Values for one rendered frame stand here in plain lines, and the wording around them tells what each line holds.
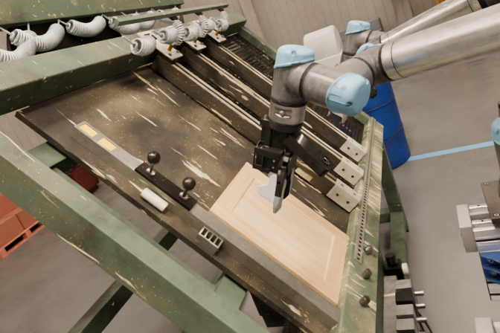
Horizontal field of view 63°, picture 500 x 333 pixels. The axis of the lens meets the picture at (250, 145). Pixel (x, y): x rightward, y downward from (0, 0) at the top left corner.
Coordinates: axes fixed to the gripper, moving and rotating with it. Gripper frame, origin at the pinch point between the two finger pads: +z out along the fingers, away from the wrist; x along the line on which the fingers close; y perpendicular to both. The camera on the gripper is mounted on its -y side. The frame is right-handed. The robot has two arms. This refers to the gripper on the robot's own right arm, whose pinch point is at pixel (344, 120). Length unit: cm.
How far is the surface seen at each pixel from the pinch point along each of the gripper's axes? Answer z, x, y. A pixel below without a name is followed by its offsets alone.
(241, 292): 33, 64, 13
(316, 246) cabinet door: 36.9, 29.5, -1.9
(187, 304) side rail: 22, 83, 20
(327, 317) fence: 38, 57, -11
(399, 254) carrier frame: 106, -76, -43
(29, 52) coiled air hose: -9, 24, 124
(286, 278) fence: 31, 56, 2
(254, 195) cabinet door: 24.7, 27.8, 23.4
